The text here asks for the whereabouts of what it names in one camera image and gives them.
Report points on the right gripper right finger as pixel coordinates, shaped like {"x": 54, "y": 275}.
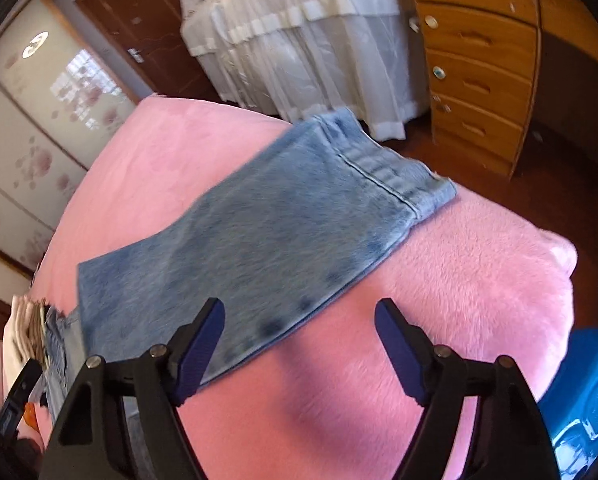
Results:
{"x": 509, "y": 439}

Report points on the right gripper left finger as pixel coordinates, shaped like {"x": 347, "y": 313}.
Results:
{"x": 91, "y": 439}

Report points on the blue denim jacket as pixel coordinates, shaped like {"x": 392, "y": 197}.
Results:
{"x": 276, "y": 241}

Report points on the white folded fluffy garment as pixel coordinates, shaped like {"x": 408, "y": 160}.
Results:
{"x": 23, "y": 338}

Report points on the pink plush bed blanket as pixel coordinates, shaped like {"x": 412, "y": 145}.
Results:
{"x": 323, "y": 403}

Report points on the floral sliding wardrobe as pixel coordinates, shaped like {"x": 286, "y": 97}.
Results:
{"x": 60, "y": 105}

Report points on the wooden drawer chest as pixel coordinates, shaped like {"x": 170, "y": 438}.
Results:
{"x": 482, "y": 64}

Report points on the brown wooden door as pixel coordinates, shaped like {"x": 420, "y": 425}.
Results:
{"x": 147, "y": 34}

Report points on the white lace covered furniture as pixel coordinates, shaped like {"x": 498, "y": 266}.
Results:
{"x": 298, "y": 58}

